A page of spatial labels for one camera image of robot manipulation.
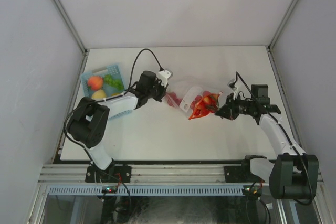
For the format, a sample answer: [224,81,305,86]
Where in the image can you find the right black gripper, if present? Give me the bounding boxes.
[216,92,255,120]

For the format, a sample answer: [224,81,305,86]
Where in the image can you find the red fake strawberries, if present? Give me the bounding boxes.
[190,90,221,119]

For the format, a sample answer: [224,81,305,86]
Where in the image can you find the clear zip top bag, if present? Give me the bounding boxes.
[163,77,223,120]

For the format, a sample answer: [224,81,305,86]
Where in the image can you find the green fake grape bunch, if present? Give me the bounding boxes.
[103,74,124,90]

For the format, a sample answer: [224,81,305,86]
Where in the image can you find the yellow fake pear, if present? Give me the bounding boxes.
[91,89,107,100]

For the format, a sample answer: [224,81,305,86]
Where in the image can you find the orange fake peach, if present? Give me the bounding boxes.
[87,76,103,91]

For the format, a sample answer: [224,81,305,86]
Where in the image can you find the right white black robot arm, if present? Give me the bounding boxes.
[215,82,319,205]

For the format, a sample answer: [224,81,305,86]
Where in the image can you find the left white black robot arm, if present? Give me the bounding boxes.
[63,69,173,182]

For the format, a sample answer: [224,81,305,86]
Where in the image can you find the red fake grape bunch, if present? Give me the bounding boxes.
[165,92,182,108]

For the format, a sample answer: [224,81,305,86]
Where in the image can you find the light blue plastic basket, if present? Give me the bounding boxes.
[80,64,135,120]

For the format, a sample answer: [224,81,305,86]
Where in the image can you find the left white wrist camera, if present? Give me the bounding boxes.
[157,69,173,87]

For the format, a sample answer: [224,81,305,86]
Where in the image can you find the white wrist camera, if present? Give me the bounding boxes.
[157,69,173,87]
[228,79,243,100]

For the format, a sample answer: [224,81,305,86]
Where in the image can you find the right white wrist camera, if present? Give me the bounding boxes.
[228,79,243,100]

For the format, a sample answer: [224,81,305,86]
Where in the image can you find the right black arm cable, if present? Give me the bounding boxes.
[230,71,316,206]

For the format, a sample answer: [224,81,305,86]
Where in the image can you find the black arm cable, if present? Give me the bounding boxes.
[64,48,165,151]
[230,71,316,206]

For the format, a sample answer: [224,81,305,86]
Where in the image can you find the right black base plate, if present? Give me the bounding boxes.
[224,165,261,183]

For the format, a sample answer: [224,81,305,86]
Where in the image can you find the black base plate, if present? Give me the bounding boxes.
[85,165,132,183]
[224,165,261,183]

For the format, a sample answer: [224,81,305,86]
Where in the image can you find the aluminium front rail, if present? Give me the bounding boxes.
[38,159,323,185]

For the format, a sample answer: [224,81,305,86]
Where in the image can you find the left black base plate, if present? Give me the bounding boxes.
[85,165,132,183]

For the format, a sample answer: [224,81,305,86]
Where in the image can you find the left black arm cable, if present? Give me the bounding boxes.
[64,48,165,151]

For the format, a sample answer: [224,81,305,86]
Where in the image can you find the light blue slotted cable duct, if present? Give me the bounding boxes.
[48,185,244,196]

